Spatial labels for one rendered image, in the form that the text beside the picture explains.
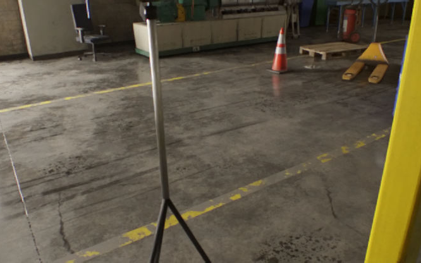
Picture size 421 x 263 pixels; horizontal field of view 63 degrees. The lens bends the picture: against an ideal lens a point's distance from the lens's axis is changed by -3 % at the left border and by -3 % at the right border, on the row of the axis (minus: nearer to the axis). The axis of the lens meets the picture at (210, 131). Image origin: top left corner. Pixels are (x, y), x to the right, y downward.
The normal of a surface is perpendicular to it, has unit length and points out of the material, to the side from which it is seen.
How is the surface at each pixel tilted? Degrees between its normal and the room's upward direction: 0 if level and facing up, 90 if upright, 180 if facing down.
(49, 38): 90
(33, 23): 90
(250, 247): 0
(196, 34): 90
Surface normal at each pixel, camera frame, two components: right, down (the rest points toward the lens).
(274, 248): -0.02, -0.92
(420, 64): -0.83, 0.23
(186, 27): 0.56, 0.37
